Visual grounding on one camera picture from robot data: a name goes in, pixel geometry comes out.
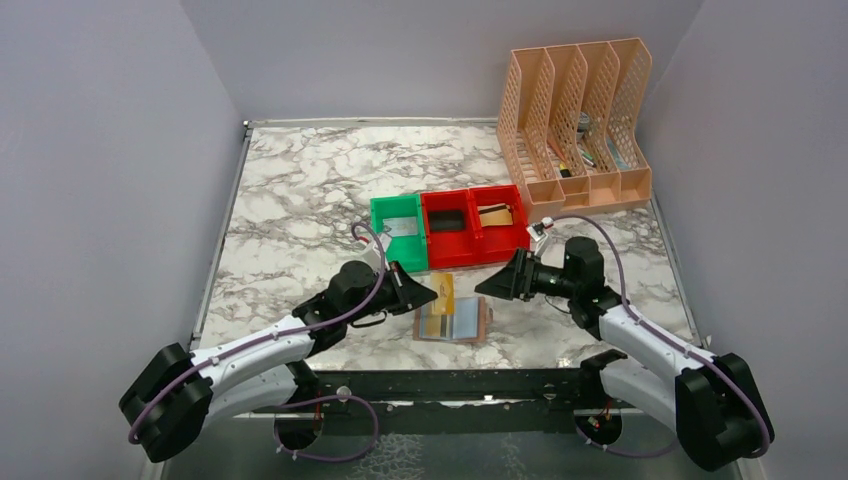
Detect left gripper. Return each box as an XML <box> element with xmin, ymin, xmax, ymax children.
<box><xmin>344</xmin><ymin>261</ymin><xmax>438</xmax><ymax>325</ymax></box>

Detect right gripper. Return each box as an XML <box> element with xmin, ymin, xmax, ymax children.
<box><xmin>476</xmin><ymin>245</ymin><xmax>580</xmax><ymax>301</ymax></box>

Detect gold credit card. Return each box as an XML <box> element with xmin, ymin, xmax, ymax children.
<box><xmin>430</xmin><ymin>272</ymin><xmax>455</xmax><ymax>315</ymax></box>

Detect red plastic bin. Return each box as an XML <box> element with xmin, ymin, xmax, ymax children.
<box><xmin>421</xmin><ymin>189</ymin><xmax>477</xmax><ymax>270</ymax></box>
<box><xmin>469</xmin><ymin>184</ymin><xmax>530</xmax><ymax>264</ymax></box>

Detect tan leather card holder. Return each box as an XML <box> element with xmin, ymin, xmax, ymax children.
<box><xmin>412</xmin><ymin>296</ymin><xmax>494</xmax><ymax>344</ymax></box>

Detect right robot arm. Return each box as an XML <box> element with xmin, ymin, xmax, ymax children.
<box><xmin>475</xmin><ymin>236</ymin><xmax>775</xmax><ymax>471</ymax></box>

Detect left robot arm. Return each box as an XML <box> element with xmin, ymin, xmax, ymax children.
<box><xmin>119</xmin><ymin>260</ymin><xmax>438</xmax><ymax>463</ymax></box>

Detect silver card in green bin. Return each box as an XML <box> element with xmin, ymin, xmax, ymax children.
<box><xmin>383</xmin><ymin>216</ymin><xmax>420</xmax><ymax>238</ymax></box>

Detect gold cards stack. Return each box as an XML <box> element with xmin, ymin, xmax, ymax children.
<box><xmin>478</xmin><ymin>203</ymin><xmax>514</xmax><ymax>228</ymax></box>

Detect black cards stack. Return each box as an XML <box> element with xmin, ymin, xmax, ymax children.
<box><xmin>428</xmin><ymin>210</ymin><xmax>466</xmax><ymax>233</ymax></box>

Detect green plastic bin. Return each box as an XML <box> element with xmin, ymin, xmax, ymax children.
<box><xmin>370</xmin><ymin>194</ymin><xmax>429</xmax><ymax>273</ymax></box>

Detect peach file organizer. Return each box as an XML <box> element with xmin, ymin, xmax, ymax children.
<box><xmin>496</xmin><ymin>37</ymin><xmax>652</xmax><ymax>222</ymax></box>

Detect items in organizer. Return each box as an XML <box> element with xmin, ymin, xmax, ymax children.
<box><xmin>543</xmin><ymin>108</ymin><xmax>628</xmax><ymax>179</ymax></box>

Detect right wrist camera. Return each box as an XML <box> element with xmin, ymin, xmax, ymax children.
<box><xmin>526</xmin><ymin>217</ymin><xmax>555</xmax><ymax>257</ymax></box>

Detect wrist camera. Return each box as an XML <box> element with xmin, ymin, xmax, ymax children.
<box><xmin>359</xmin><ymin>232</ymin><xmax>392</xmax><ymax>270</ymax></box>
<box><xmin>526</xmin><ymin>217</ymin><xmax>555</xmax><ymax>257</ymax></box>

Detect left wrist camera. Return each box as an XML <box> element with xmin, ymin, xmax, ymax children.
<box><xmin>359</xmin><ymin>232</ymin><xmax>392</xmax><ymax>270</ymax></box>

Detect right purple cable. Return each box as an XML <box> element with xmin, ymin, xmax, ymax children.
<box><xmin>543</xmin><ymin>214</ymin><xmax>773</xmax><ymax>460</ymax></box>

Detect purple cable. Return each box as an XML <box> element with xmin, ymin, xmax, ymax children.
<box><xmin>127</xmin><ymin>221</ymin><xmax>389</xmax><ymax>464</ymax></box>
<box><xmin>543</xmin><ymin>214</ymin><xmax>773</xmax><ymax>460</ymax></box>

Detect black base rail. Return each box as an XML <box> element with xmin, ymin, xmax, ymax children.
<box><xmin>264</xmin><ymin>367</ymin><xmax>631</xmax><ymax>439</ymax></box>

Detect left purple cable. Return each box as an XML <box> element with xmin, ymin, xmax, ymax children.
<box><xmin>127</xmin><ymin>221</ymin><xmax>389</xmax><ymax>464</ymax></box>

